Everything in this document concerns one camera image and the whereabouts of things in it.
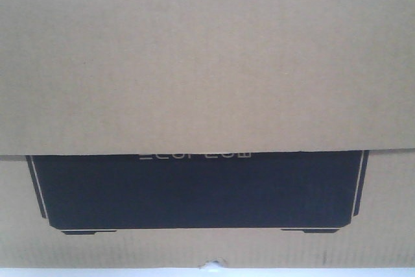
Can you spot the brown cardboard box black print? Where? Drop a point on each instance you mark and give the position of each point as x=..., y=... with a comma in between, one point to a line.
x=209, y=76

